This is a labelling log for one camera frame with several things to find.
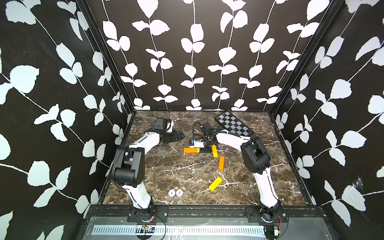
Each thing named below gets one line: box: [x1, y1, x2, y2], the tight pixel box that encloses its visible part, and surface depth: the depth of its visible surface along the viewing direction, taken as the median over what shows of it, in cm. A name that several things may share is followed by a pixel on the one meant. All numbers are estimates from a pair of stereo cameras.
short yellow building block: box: [211, 144, 219, 158], surface depth 97 cm
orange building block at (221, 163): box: [218, 156, 226, 171], surface depth 95 cm
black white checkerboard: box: [214, 110, 254, 137], surface depth 113 cm
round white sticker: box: [168, 189, 176, 198], surface depth 82 cm
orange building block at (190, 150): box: [183, 147, 198, 153], surface depth 98 cm
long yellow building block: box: [208, 176, 223, 192], surface depth 85 cm
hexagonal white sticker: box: [176, 189, 184, 197], surface depth 83 cm
